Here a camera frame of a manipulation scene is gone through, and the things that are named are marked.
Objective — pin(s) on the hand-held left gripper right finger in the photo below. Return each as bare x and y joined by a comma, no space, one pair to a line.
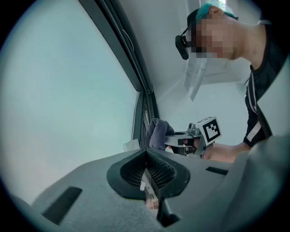
199,192

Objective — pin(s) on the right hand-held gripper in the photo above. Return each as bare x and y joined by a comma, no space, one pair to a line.
211,130

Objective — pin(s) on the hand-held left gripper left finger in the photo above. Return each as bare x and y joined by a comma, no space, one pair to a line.
95,179

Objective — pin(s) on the dark blue cloth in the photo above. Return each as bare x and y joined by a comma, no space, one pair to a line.
158,133

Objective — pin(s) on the dark window frame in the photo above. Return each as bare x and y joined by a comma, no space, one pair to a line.
127,49

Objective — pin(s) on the person's right forearm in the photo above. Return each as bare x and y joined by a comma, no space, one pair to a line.
222,153

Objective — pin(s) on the window sash with glass pane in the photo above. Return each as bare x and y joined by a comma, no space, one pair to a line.
56,90

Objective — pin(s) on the person's right hand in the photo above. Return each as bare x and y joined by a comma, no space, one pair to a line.
188,142

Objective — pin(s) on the white curtain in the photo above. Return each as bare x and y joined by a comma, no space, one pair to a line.
131,145

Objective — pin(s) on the person's head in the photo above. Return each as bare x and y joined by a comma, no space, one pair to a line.
244,40

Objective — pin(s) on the person's black shirt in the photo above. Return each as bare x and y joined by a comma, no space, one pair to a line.
272,63

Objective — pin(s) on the teal head cap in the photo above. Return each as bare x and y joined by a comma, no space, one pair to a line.
205,9

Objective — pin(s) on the black head-worn camera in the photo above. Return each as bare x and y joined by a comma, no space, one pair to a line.
182,46

